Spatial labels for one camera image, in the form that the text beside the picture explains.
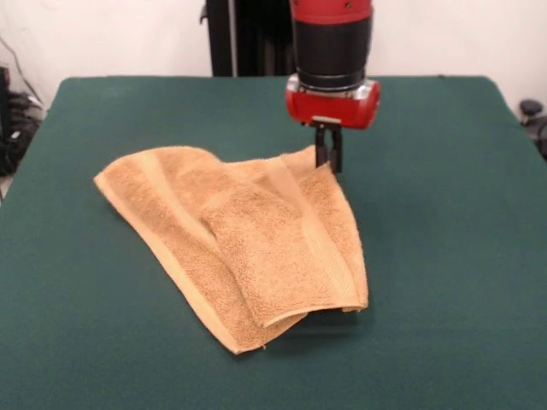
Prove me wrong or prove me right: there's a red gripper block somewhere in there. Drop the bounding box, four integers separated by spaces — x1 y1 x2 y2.
285 73 382 175

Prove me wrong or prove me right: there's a tan terry towel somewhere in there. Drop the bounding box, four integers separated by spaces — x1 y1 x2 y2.
92 143 370 355

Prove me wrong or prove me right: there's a dark green table cloth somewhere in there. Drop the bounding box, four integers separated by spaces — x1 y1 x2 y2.
0 75 547 410

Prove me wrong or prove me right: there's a grey black tripod base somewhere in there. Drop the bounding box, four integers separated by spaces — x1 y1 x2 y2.
519 98 547 161
0 66 46 176

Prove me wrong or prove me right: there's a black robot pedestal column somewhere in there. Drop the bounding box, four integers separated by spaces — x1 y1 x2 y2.
199 0 300 78

